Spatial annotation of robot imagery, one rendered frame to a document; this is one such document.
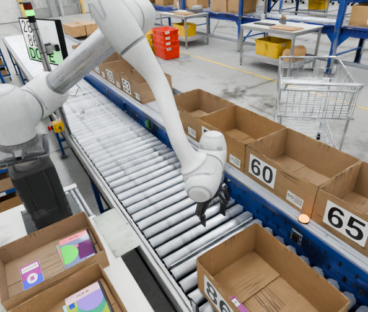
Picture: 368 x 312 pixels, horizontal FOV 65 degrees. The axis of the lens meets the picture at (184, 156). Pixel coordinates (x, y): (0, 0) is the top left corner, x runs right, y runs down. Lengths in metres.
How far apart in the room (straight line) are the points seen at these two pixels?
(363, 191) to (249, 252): 0.56
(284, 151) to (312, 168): 0.18
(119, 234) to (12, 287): 0.46
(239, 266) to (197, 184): 0.48
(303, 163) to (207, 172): 0.79
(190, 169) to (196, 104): 1.27
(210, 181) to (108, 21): 0.57
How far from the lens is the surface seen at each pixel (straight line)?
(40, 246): 1.51
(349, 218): 1.19
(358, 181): 1.47
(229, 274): 1.23
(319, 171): 1.56
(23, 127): 1.32
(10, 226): 1.71
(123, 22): 0.97
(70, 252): 1.39
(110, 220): 1.50
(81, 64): 1.26
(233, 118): 1.85
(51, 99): 1.39
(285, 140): 1.62
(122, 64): 3.09
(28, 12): 2.17
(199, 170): 0.90
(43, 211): 1.52
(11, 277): 1.46
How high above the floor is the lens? 1.77
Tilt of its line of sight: 33 degrees down
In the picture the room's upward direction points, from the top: 4 degrees counter-clockwise
